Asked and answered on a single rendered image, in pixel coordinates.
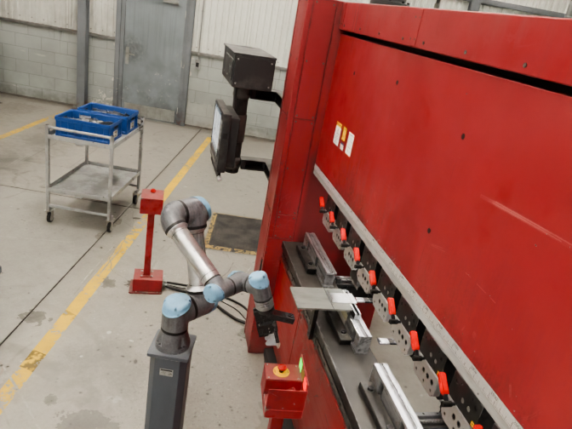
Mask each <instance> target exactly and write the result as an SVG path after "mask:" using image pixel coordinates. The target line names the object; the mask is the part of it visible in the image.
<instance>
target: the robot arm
mask: <svg viewBox="0 0 572 429"><path fill-rule="evenodd" d="M211 215H212V211H211V208H210V205H209V203H208V202H207V201H206V199H205V198H203V197H199V196H197V197H189V198H184V199H180V200H174V201H171V202H169V203H167V204H166V205H165V206H164V207H163V210H162V213H161V225H162V228H163V231H164V233H165V234H166V235H167V237H168V238H172V239H173V241H174V243H175V244H176V246H177V247H178V249H179V250H180V252H181V253H182V254H183V255H184V257H185V258H186V261H187V271H188V280H189V284H188V285H187V287H186V294H184V293H179V294H178V293H174V294H171V295H169V296H168V297H166V299H165V300H164V302H163V307H162V321H161V329H160V330H159V332H158V334H157V337H156V342H155V346H156V348H157V349H158V350H159V351H160V352H162V353H165V354H169V355H177V354H181V353H183V352H186V351H187V350H188V349H189V347H190V343H191V339H190V336H189V333H188V323H189V322H191V321H192V320H195V319H197V318H199V317H202V316H204V315H207V314H210V313H211V312H212V311H214V310H215V309H216V307H217V306H218V303H219V301H222V300H224V299H226V298H228V297H231V296H233V295H236V294H238V293H240V292H246V293H249V294H252V295H253V297H254V301H255V307H254V308H253V311H254V315H255V321H256V326H257V330H258V334H259V337H263V336H264V337H265V340H267V342H266V345H267V346H277V349H278V348H279V347H280V340H279V337H278V329H277V321H280V322H284V323H290V324H294V322H295V315H294V314H292V313H288V312H282V311H279V310H275V309H274V302H273V298H272V292H271V287H270V282H269V279H268V276H267V274H266V273H265V272H263V271H256V272H252V273H251V274H248V273H245V272H241V271H232V272H231V273H230V274H229V275H228V277H227V278H224V279H223V278H222V276H221V275H220V274H219V273H218V271H217V270H216V268H215V267H214V265H213V264H212V262H211V261H210V259H209V258H208V256H207V255H206V250H205V240H204V230H205V229H206V228H207V221H208V220H209V219H210V217H211Z"/></svg>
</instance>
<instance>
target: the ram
mask: <svg viewBox="0 0 572 429"><path fill-rule="evenodd" d="M337 121H338V122H339V123H341V124H342V127H341V131H340V138H339V142H338V146H337V145H336V144H335V143H334V142H333V141H334V137H335V129H336V125H337ZM344 127H346V128H347V131H346V138H345V142H344V141H343V140H342V139H341V138H342V135H343V130H344ZM349 131H351V132H352V133H353V134H354V135H355V137H354V141H353V145H352V152H351V156H350V157H348V156H347V155H346V154H345V150H346V143H347V139H348V135H349ZM341 142H342V143H343V144H344V146H343V150H341V149H340V143H341ZM315 164H316V165H317V166H318V167H319V169H320V170H321V171H322V172H323V174H324V175H325V177H326V178H327V179H328V180H329V182H330V183H331V185H332V186H333V187H334V188H335V190H336V191H337V192H338V193H339V194H340V196H341V197H342V198H343V199H344V201H345V202H346V204H347V205H348V206H349V207H350V209H351V210H352V212H353V213H354V214H355V215H356V216H357V217H358V218H359V220H360V221H361V222H362V224H363V225H364V226H365V228H366V229H367V230H368V232H369V233H370V234H371V236H372V237H373V238H374V239H375V241H376V242H377V243H378V244H379V245H380V247H381V248H382V249H383V251H384V252H385V253H386V255H387V256H388V257H389V259H390V260H391V261H392V263H393V264H394V265H395V266H396V268H397V269H398V270H399V271H400V272H401V273H402V275H403V276H404V278H405V279H406V280H407V281H408V283H409V284H410V285H411V287H412V288H413V289H414V291H415V292H416V293H417V295H419V296H420V298H421V299H422V300H423V302H424V303H425V304H426V306H427V307H428V308H429V310H430V311H431V312H432V314H433V315H434V316H435V318H436V319H437V320H438V321H439V322H440V323H441V325H442V326H443V327H444V329H445V330H446V331H447V332H448V334H449V335H450V337H451V338H452V339H453V340H454V342H455V343H456V345H457V346H458V347H459V348H460V349H461V350H462V352H463V353H464V354H465V355H466V357H467V358H468V359H469V361H470V362H471V363H472V365H473V366H474V367H475V369H476V370H477V371H478V373H479V374H480V375H481V376H482V377H483V378H484V380H485V381H486V382H487V384H488V385H489V386H490V388H491V389H492V390H493V392H494V393H495V394H496V396H497V397H498V398H499V399H500V400H501V401H502V403H503V404H504V405H505V406H506V408H507V409H508V411H509V412H510V413H511V414H512V416H513V417H514V419H515V420H516V421H517V422H518V424H519V425H520V426H521V427H522V428H523V429H572V94H569V93H566V92H563V91H559V90H556V89H550V88H547V87H543V86H540V85H537V84H533V83H527V82H525V81H521V80H517V79H514V78H511V77H505V76H502V75H499V74H495V73H492V72H488V71H483V70H479V69H476V68H473V67H470V66H463V65H461V64H457V63H454V62H450V61H447V60H441V59H438V58H434V57H431V56H428V55H424V54H419V53H416V52H412V51H408V50H406V49H400V48H396V47H393V46H390V45H386V44H383V43H377V42H374V41H370V40H368V39H364V38H360V37H355V36H350V35H345V34H341V35H340V41H339V46H338V51H337V55H336V60H335V68H334V72H333V76H332V81H331V85H330V90H329V97H328V102H327V106H326V111H325V115H324V120H323V127H322V132H321V137H320V141H319V146H318V150H317V158H316V162H315ZM313 173H314V174H315V176H316V177H317V179H318V180H319V181H320V183H321V184H322V185H323V187H324V189H325V190H326V191H327V193H328V194H329V195H330V196H331V198H332V199H333V200H334V202H335V203H336V205H337V206H338V207H339V209H340V211H341V212H342V213H343V215H344V216H345V217H346V218H347V220H348V221H349V222H350V224H351V225H352V227H353V228H354V229H355V231H356V232H357V234H358V235H359V237H360V238H362V240H363V242H364V243H365V244H366V246H367V247H368V248H369V250H370V251H371V253H372V254H373V256H374V257H375V258H376V259H377V260H378V262H379V263H380V265H381V266H382V268H383V269H384V270H385V272H386V273H387V275H388V276H389V278H390V279H391V280H392V281H393V282H394V284H395V285H396V287H397V288H398V290H399V291H400V292H401V294H402V295H403V297H404V298H405V300H406V301H407V302H408V303H409V304H410V306H411V307H412V309H413V310H414V311H415V313H416V314H417V316H418V317H419V318H420V320H421V321H422V322H423V323H424V325H425V326H426V328H427V329H428V331H429V332H430V333H431V335H432V336H433V338H434V339H435V340H436V342H437V343H438V344H439V345H440V347H441V348H442V349H443V351H444V353H445V354H446V355H447V357H448V358H449V360H450V361H451V362H452V364H453V365H454V366H455V367H456V369H457V370H458V371H459V373H460V375H461V376H462V377H463V379H464V380H465V381H466V383H467V384H468V385H469V387H470V388H471V389H472V391H473V392H474V393H475V395H476V396H477V398H478V399H479V401H480V402H481V403H482V405H483V406H484V407H485V408H486V410H487V411H488V412H489V414H490V415H491V417H492V418H493V420H494V421H495V423H496V424H497V425H498V427H499V428H500V429H510V427H509V426H508V425H507V424H506V423H505V421H504V420H503V419H502V417H501V416H500V414H499V413H498V412H497V410H496V409H495V407H494V406H493V405H492V403H491V402H490V401H489V400H488V399H487V397H486V396H485V395H484V393H483V392H482V390H481V389H480V388H479V386H478V385H477V383H476V382H475V381H474V380H473V378H472V377H471V376H470V375H469V374H468V372H467V371H466V369H465V368H464V367H463V365H462V364H461V363H460V361H459V360H458V358H457V357H456V356H455V354H454V353H453V352H452V351H451V350H450V348H449V347H448V345H447V344H446V343H445V341H444V340H443V338H442V337H441V336H440V334H439V333H438V332H437V331H436V330H435V328H434V327H433V326H432V324H431V323H430V322H429V320H428V319H427V318H426V316H425V315H424V313H423V312H422V311H421V309H420V308H419V307H418V306H417V305H416V303H415V302H414V300H413V299H412V298H411V296H410V295H409V293H408V292H407V291H406V289H405V288H404V287H403V285H402V284H401V283H400V282H399V281H398V279H397V278H396V276H395V275H394V274H393V272H392V271H391V270H390V268H389V267H388V266H387V264H386V263H385V261H383V259H382V258H381V257H380V255H379V254H378V253H377V251H376V250H375V248H374V247H373V246H372V244H371V243H370V242H369V240H368V239H367V238H366V237H365V236H364V234H363V233H362V231H361V230H360V229H359V227H358V226H357V224H356V223H355V222H354V220H353V219H352V218H351V216H350V215H349V214H348V213H347V212H346V210H345V209H344V208H343V206H342V205H341V204H340V202H339V201H338V199H337V198H336V197H335V195H334V194H333V192H332V191H331V190H330V189H329V188H328V186H327V185H326V184H325V182H324V181H323V179H322V178H321V177H320V175H319V174H318V173H317V171H316V170H315V169H314V171H313Z"/></svg>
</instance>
